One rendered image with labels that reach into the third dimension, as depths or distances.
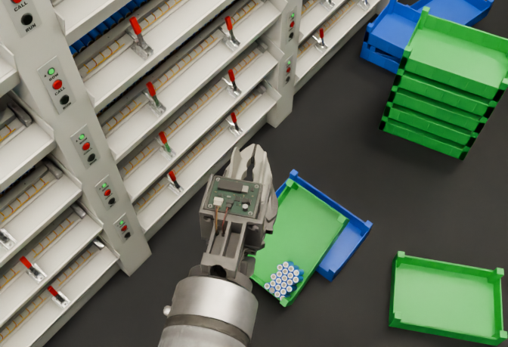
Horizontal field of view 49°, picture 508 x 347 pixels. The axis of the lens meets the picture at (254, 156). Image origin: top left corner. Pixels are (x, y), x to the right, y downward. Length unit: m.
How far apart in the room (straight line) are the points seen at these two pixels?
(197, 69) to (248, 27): 0.19
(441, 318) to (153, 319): 0.82
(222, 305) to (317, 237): 1.10
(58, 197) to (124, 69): 0.31
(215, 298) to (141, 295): 1.15
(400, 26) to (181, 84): 1.09
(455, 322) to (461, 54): 0.79
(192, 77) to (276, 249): 0.59
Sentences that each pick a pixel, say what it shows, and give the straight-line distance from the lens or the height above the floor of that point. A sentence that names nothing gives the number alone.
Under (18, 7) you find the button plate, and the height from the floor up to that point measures 1.03.
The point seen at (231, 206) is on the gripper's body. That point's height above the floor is 1.05.
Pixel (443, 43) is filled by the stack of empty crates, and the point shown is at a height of 0.32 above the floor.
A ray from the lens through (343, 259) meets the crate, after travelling 1.74.
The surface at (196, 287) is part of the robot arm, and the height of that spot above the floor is 1.05.
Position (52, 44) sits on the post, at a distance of 0.98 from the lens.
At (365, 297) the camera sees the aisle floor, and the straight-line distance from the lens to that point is 1.71.
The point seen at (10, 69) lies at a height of 0.93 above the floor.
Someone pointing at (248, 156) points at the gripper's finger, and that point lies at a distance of 0.73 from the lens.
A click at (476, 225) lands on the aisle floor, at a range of 1.90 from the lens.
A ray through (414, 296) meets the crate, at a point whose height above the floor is 0.00.
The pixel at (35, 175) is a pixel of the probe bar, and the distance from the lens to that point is 1.25.
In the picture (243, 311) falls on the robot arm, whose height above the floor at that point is 1.04.
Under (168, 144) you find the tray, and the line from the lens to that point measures 1.50.
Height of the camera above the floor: 1.60
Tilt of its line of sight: 58 degrees down
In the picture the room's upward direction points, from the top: straight up
